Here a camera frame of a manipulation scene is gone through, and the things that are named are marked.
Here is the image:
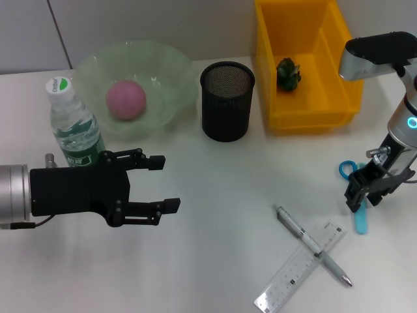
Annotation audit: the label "pink peach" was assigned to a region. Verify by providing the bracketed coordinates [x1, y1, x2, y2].
[106, 80, 147, 122]

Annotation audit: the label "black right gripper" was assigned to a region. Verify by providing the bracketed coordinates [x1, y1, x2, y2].
[344, 132, 413, 213]

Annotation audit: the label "green glass fruit plate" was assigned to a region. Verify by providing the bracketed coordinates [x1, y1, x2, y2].
[71, 40, 200, 142]

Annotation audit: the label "transparent plastic ruler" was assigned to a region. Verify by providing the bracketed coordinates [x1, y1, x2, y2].
[253, 220, 348, 313]

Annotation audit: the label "grey right wrist cable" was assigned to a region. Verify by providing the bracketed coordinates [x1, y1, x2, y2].
[366, 146, 417, 183]

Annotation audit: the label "blue scissors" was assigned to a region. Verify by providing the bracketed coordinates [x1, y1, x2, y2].
[338, 159, 369, 235]

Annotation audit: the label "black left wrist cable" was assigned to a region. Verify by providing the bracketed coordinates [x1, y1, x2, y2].
[0, 215, 53, 230]

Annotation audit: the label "black mesh pen holder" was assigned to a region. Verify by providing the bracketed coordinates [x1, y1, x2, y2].
[199, 61, 255, 143]

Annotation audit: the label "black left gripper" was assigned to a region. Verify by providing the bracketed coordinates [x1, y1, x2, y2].
[29, 149, 181, 228]

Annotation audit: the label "white grey ballpoint pen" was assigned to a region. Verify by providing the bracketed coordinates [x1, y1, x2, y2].
[272, 204, 354, 288]

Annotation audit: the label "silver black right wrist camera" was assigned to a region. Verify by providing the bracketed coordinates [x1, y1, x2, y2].
[338, 31, 417, 82]

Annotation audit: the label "yellow plastic bin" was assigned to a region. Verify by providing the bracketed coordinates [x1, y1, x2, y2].
[253, 0, 366, 135]

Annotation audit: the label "clear water bottle green label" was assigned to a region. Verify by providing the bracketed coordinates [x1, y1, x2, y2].
[44, 77, 108, 168]

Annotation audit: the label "green plastic wrapper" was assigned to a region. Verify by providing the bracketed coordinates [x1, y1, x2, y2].
[276, 57, 302, 92]

